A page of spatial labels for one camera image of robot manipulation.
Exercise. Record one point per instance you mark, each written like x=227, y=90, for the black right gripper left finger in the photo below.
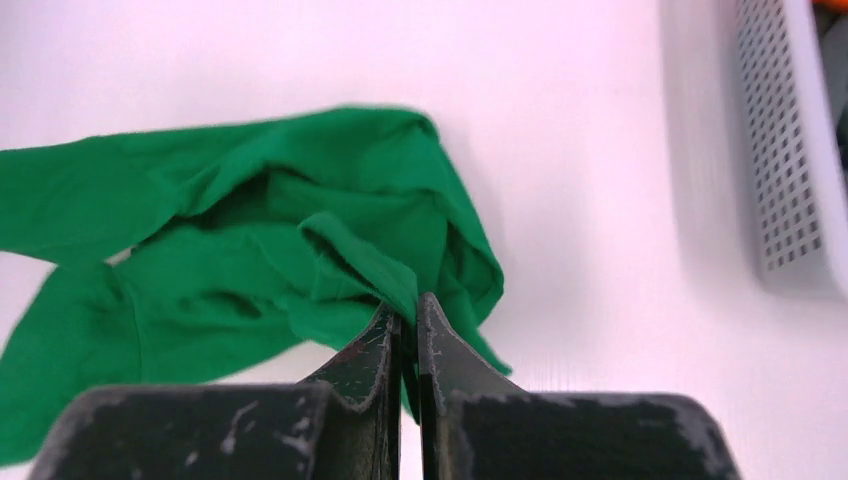
x=340, y=422

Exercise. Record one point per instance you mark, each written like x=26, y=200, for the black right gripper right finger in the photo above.
x=477, y=424

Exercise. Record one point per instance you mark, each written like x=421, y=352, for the green t-shirt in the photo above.
x=185, y=256

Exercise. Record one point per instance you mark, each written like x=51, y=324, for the white laundry basket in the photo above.
x=799, y=192

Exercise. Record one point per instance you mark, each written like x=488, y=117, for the grey t-shirt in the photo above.
x=831, y=27

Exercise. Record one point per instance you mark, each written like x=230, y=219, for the orange t-shirt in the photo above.
x=834, y=5

